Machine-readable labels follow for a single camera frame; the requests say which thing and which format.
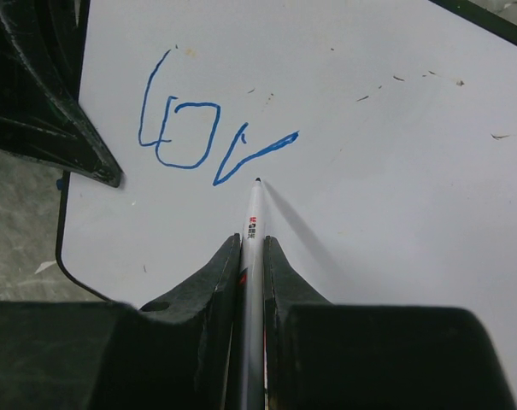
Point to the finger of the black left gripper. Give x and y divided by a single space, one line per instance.
42 46

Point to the white whiteboard black frame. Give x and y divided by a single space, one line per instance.
385 133

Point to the white blue whiteboard marker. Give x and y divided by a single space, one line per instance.
246 372

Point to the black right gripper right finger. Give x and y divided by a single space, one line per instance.
322 355

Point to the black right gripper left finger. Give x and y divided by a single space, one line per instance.
169 354

